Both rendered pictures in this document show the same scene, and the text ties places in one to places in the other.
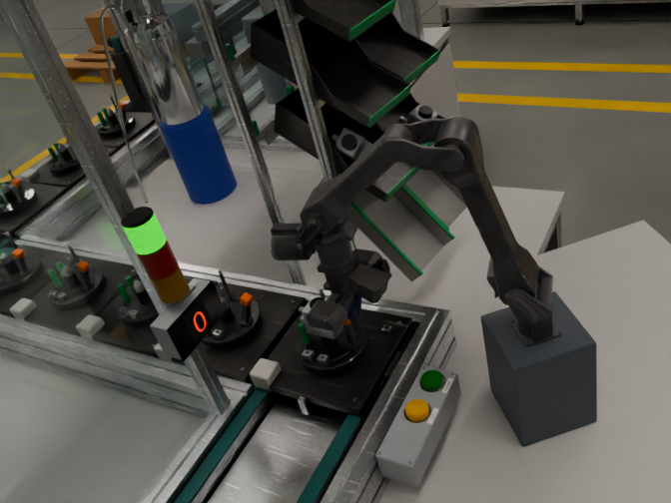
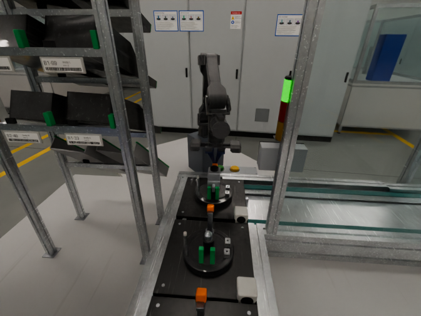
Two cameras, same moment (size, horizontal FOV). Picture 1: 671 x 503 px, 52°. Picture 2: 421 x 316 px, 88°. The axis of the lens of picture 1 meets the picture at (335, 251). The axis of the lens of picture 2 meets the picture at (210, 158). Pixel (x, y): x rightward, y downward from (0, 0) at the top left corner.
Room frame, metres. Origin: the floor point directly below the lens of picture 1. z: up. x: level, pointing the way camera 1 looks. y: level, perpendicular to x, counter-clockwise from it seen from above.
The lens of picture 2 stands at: (1.36, 0.60, 1.48)
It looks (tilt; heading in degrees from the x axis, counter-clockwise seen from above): 28 degrees down; 236
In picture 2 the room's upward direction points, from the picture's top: 1 degrees clockwise
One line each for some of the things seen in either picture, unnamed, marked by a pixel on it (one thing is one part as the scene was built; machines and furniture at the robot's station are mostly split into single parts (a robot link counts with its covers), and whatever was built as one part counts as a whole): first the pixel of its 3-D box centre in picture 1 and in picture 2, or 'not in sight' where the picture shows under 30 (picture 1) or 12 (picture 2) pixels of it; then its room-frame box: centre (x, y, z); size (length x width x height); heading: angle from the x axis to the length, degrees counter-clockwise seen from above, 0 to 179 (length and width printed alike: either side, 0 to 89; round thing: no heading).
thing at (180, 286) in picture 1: (169, 281); (285, 130); (0.90, 0.27, 1.28); 0.05 x 0.05 x 0.05
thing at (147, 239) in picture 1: (144, 232); (293, 90); (0.90, 0.27, 1.38); 0.05 x 0.05 x 0.05
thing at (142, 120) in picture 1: (112, 117); not in sight; (2.41, 0.64, 1.01); 0.24 x 0.24 x 0.13; 52
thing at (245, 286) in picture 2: (224, 310); (208, 242); (1.13, 0.26, 1.01); 0.24 x 0.24 x 0.13; 52
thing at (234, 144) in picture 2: (341, 274); (215, 138); (0.93, 0.00, 1.17); 0.19 x 0.06 x 0.08; 142
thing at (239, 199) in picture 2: (334, 351); (213, 197); (0.98, 0.06, 0.96); 0.24 x 0.24 x 0.02; 52
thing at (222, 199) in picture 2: (332, 345); (213, 193); (0.98, 0.06, 0.98); 0.14 x 0.14 x 0.02
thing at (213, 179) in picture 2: (317, 314); (213, 177); (0.98, 0.07, 1.06); 0.08 x 0.04 x 0.07; 52
